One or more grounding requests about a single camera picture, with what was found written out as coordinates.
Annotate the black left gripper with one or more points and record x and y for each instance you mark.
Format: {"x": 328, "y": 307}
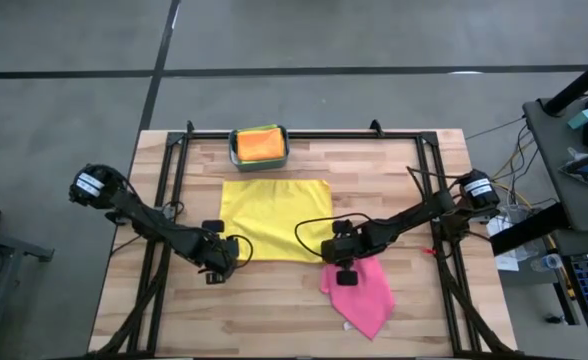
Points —
{"x": 216, "y": 255}

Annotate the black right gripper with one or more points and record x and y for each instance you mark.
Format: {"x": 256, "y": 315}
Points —
{"x": 346, "y": 245}

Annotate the pink microfiber towel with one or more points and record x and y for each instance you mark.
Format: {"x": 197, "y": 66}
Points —
{"x": 366, "y": 305}

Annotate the yellow microfiber towel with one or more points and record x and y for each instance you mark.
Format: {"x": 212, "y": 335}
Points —
{"x": 274, "y": 215}

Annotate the orange microfiber towel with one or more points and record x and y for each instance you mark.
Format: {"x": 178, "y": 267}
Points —
{"x": 260, "y": 145}

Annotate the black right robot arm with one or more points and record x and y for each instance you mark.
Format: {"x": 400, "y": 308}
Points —
{"x": 414, "y": 212}

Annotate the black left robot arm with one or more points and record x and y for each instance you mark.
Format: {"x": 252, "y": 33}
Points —
{"x": 139, "y": 215}

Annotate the small red connector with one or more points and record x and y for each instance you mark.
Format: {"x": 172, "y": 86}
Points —
{"x": 426, "y": 249}

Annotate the teal plastic bin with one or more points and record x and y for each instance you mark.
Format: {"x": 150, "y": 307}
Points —
{"x": 259, "y": 166}

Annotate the white paper sheet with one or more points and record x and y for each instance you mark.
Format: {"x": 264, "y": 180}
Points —
{"x": 506, "y": 262}

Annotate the clear plastic bottle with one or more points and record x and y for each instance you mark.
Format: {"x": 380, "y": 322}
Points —
{"x": 549, "y": 262}

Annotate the grey metal cart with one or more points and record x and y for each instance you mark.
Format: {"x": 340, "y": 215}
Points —
{"x": 4, "y": 245}

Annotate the small black floor object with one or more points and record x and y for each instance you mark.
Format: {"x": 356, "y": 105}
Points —
{"x": 554, "y": 318}

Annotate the grey workstation desk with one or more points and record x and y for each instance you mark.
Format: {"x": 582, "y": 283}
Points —
{"x": 556, "y": 145}

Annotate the small teal box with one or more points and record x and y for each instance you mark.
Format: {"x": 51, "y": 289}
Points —
{"x": 580, "y": 119}

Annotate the black diagonal pole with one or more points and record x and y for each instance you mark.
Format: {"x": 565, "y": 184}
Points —
{"x": 579, "y": 85}

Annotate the black aluminium table frame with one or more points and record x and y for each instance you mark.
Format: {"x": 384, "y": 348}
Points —
{"x": 304, "y": 135}

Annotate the black frame clamp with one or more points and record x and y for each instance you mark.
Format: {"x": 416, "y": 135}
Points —
{"x": 189, "y": 127}
{"x": 375, "y": 127}

